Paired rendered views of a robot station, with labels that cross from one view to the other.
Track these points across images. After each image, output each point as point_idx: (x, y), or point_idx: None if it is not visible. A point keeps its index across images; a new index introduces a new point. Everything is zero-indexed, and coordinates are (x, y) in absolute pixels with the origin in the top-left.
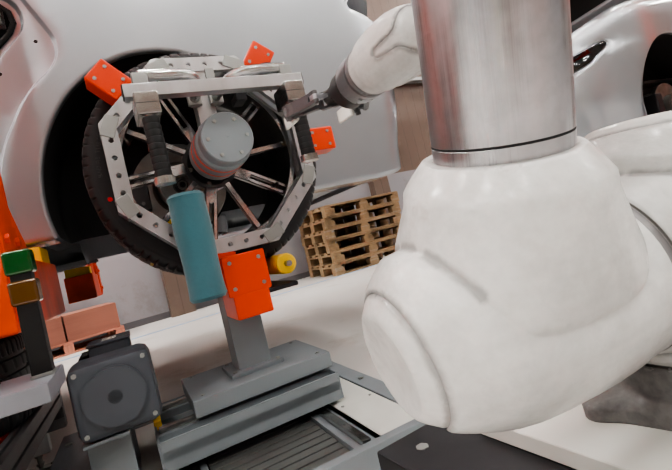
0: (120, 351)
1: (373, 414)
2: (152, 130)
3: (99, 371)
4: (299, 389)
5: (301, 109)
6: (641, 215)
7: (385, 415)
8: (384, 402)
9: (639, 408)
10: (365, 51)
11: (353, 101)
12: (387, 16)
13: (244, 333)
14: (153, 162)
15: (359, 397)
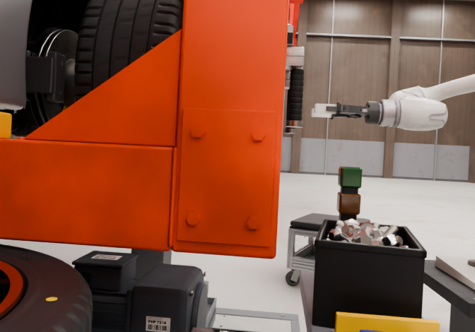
0: (182, 270)
1: (257, 325)
2: (303, 83)
3: (200, 288)
4: (210, 312)
5: (355, 112)
6: None
7: (267, 325)
8: (248, 318)
9: None
10: (425, 113)
11: (384, 124)
12: (442, 105)
13: (166, 261)
14: (299, 107)
15: (219, 318)
